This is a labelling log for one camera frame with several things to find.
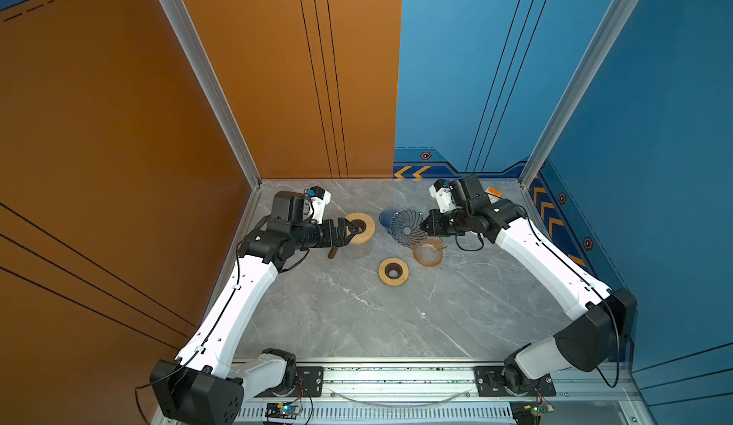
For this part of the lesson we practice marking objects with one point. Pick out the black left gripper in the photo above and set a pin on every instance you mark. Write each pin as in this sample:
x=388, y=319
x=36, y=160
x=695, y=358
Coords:
x=340, y=240

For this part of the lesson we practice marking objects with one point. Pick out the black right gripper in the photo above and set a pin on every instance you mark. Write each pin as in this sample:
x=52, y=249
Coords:
x=434, y=228

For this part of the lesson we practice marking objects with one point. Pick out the wooden dripper ring stand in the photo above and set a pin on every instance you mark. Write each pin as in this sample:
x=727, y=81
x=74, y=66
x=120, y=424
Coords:
x=360, y=227

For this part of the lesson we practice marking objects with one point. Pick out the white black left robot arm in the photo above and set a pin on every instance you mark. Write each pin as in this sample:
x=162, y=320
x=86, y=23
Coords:
x=197, y=387

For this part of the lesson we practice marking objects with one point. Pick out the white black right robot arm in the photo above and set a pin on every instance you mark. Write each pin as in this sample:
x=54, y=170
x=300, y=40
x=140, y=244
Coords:
x=601, y=318

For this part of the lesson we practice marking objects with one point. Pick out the blue glass ribbed dripper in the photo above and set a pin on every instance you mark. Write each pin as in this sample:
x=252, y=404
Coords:
x=386, y=217

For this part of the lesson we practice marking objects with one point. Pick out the orange glass pitcher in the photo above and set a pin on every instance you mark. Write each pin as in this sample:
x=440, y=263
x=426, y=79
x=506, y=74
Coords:
x=430, y=252

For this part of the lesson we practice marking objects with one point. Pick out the green circuit board left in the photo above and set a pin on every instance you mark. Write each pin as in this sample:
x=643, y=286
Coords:
x=282, y=413

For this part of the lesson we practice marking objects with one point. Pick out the green circuit board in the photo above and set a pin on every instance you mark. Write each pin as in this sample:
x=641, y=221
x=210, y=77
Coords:
x=282, y=413
x=530, y=413

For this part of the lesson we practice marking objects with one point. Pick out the green circuit board right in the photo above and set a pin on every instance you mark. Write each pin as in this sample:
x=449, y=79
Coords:
x=530, y=413

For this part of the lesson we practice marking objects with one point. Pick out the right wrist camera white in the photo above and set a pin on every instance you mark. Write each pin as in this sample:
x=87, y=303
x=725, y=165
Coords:
x=440, y=191

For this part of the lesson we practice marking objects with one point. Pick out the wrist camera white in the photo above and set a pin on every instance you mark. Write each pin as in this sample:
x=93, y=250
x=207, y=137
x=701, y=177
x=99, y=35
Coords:
x=318, y=198
x=440, y=191

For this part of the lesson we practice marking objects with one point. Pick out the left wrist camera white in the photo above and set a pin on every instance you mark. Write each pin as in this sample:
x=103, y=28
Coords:
x=318, y=198

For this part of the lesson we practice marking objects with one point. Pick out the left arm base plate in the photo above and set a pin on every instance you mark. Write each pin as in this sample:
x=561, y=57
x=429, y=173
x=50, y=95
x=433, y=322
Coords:
x=309, y=377

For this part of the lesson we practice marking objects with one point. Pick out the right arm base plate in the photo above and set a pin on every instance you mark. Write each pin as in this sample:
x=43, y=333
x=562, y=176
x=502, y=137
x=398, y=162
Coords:
x=490, y=382

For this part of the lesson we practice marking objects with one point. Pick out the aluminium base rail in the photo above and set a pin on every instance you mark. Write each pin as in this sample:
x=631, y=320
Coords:
x=440, y=391

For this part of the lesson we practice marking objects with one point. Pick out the aluminium corner post right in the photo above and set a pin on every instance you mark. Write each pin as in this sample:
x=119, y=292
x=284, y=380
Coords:
x=603, y=40

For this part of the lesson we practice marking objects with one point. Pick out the aluminium corner post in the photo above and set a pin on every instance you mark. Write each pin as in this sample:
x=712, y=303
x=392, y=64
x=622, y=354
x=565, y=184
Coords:
x=185, y=30
x=603, y=40

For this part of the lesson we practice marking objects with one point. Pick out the aluminium corner post left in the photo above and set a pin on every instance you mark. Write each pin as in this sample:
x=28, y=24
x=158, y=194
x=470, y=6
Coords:
x=185, y=30

